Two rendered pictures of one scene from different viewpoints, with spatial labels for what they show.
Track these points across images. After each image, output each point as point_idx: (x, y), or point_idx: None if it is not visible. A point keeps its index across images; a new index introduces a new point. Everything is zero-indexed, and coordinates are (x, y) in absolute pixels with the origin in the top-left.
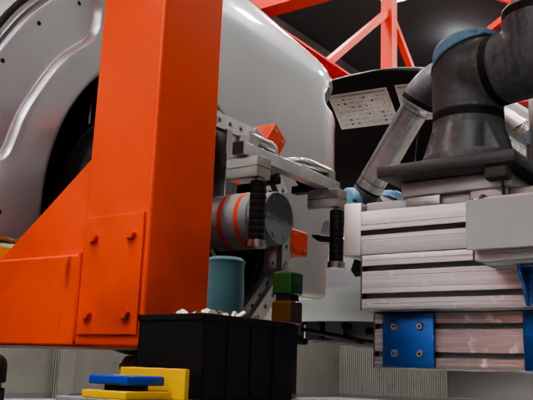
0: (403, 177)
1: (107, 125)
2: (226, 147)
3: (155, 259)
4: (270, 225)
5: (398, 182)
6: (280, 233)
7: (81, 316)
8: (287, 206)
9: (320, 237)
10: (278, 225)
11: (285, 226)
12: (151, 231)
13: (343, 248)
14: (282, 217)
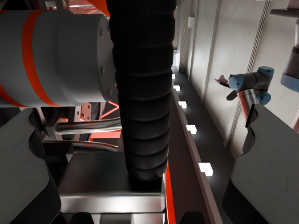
0: (285, 8)
1: None
2: (62, 138)
3: None
4: (111, 40)
5: (284, 9)
6: (104, 36)
7: None
8: (107, 90)
9: (38, 123)
10: (107, 47)
11: (103, 54)
12: None
13: (173, 49)
14: (107, 67)
